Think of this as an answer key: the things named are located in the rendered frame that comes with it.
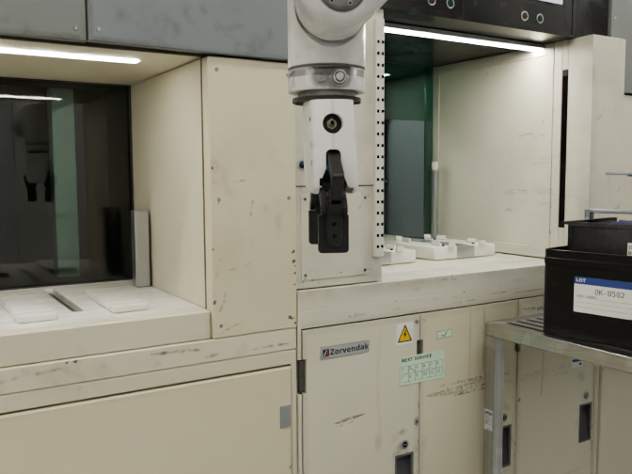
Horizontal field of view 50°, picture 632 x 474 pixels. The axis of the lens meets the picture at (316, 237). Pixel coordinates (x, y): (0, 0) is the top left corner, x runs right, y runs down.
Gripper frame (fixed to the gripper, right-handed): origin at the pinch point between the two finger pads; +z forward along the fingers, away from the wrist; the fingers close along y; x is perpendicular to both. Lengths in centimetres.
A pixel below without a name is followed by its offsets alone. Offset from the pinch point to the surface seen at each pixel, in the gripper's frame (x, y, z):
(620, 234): -62, 45, 4
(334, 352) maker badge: -8, 52, 27
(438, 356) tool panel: -32, 63, 31
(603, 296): -58, 44, 16
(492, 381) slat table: -44, 64, 38
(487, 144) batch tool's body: -58, 106, -15
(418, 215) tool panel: -50, 148, 7
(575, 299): -55, 49, 17
